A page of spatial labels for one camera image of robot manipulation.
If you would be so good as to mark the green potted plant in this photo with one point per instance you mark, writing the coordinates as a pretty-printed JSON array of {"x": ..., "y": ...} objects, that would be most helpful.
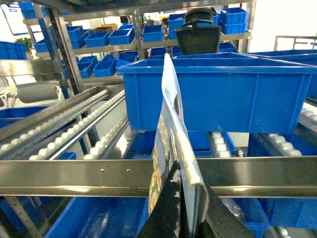
[{"x": 27, "y": 42}]

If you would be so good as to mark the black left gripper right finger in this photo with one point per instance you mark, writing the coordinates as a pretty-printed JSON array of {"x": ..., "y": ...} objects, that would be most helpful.
[{"x": 214, "y": 220}]

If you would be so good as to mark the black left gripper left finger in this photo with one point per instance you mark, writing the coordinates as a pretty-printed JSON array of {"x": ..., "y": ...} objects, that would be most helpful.
[{"x": 164, "y": 220}]

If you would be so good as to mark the blue flower gift bag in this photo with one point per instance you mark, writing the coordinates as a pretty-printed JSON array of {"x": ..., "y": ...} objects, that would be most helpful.
[{"x": 173, "y": 157}]

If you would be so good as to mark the white roller conveyor track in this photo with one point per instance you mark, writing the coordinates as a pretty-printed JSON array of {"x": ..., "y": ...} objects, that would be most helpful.
[{"x": 100, "y": 115}]

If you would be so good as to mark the large blue plastic crate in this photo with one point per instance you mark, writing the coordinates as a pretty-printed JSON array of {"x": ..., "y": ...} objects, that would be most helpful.
[{"x": 220, "y": 94}]

